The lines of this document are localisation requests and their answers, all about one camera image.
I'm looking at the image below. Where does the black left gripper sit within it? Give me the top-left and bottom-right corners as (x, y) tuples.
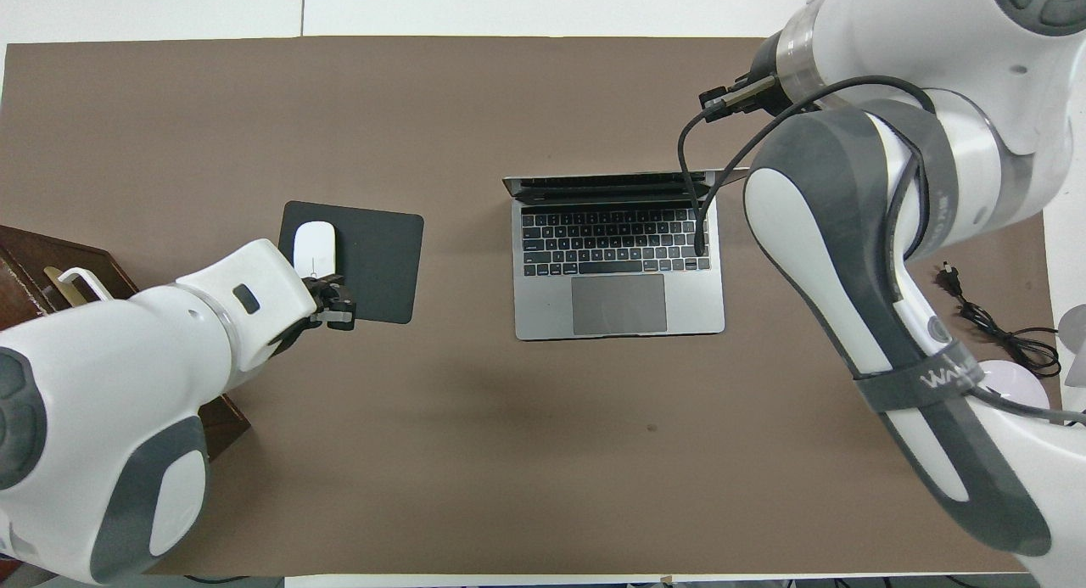
(299, 274), (357, 332)

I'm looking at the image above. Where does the silver grey laptop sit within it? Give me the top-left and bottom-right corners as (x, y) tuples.
(502, 168), (753, 341)

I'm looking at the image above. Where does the black mouse pad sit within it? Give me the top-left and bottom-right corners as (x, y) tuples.
(278, 200), (425, 325)

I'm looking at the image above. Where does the white computer mouse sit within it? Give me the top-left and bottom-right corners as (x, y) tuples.
(293, 221), (338, 282)

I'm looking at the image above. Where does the brown table mat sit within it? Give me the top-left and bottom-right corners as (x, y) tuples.
(0, 36), (1057, 577)

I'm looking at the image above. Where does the dark brown wooden box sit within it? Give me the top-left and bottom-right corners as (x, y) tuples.
(0, 225), (251, 463)

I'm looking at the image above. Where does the white desk lamp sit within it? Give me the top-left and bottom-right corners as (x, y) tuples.
(976, 304), (1086, 412)

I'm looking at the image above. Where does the white box handle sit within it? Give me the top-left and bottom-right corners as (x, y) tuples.
(58, 267), (116, 305)

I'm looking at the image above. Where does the brass handle plate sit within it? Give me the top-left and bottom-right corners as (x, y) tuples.
(42, 266), (86, 311)

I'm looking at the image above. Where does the black lamp power cord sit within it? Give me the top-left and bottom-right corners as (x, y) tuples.
(936, 264), (1063, 378)

